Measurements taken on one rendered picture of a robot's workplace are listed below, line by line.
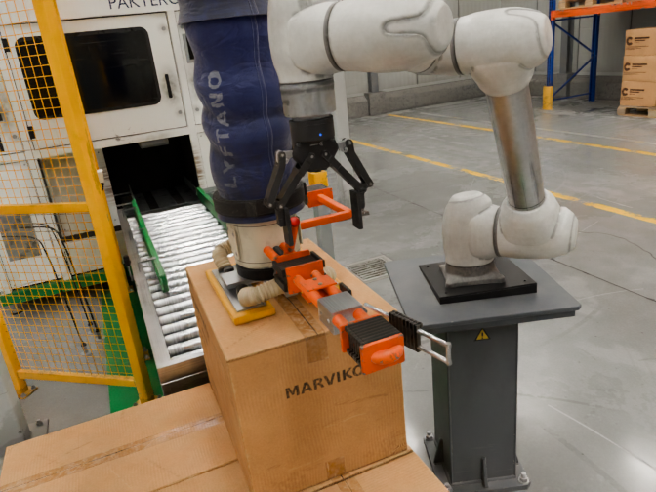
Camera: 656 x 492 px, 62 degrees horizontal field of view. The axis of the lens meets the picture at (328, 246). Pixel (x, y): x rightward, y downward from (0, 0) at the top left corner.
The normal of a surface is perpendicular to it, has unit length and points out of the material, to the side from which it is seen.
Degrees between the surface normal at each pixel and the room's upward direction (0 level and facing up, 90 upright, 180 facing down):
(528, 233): 112
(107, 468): 0
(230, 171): 73
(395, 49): 117
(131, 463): 0
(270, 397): 90
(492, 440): 90
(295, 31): 87
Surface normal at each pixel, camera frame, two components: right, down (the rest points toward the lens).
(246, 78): 0.19, 0.09
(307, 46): -0.43, 0.48
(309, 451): 0.37, 0.29
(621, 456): -0.11, -0.93
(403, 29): -0.31, 0.34
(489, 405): 0.06, 0.34
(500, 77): -0.32, 0.79
